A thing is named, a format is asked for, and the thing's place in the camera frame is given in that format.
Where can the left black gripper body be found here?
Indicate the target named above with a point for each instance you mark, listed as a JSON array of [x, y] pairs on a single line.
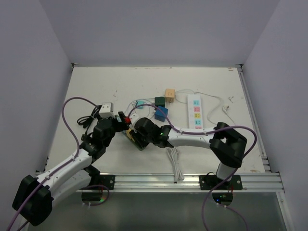
[[116, 127]]

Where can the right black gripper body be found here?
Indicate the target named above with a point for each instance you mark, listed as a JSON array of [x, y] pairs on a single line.
[[147, 138]]

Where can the green power strip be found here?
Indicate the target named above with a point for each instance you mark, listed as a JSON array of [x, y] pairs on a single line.
[[124, 133]]

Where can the blue cube plug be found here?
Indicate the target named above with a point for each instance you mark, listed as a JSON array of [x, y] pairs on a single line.
[[161, 113]]

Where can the teal cube plug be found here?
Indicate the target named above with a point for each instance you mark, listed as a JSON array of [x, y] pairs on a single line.
[[139, 104]]

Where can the dark green dragon charger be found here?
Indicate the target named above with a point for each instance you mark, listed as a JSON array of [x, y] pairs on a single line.
[[159, 101]]

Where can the white power strip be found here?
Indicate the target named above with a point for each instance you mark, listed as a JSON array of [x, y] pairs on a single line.
[[194, 107]]

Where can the wooden beige cube plug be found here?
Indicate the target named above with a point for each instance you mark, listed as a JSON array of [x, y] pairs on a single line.
[[170, 95]]

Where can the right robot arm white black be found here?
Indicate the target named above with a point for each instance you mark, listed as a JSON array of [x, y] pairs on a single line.
[[227, 144]]

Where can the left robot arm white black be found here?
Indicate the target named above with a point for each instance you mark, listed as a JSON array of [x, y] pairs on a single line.
[[35, 195]]

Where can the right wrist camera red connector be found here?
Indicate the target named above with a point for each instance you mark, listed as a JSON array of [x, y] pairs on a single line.
[[132, 119]]

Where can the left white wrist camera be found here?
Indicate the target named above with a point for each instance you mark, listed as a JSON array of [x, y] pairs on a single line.
[[107, 110]]

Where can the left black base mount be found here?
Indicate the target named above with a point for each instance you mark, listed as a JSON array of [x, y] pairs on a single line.
[[97, 178]]

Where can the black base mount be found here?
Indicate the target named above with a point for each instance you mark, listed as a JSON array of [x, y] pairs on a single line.
[[97, 178], [211, 181]]

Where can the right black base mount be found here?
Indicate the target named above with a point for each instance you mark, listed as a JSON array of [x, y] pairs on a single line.
[[211, 181]]

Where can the aluminium front rail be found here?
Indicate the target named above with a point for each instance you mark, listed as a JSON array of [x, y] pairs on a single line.
[[146, 182]]

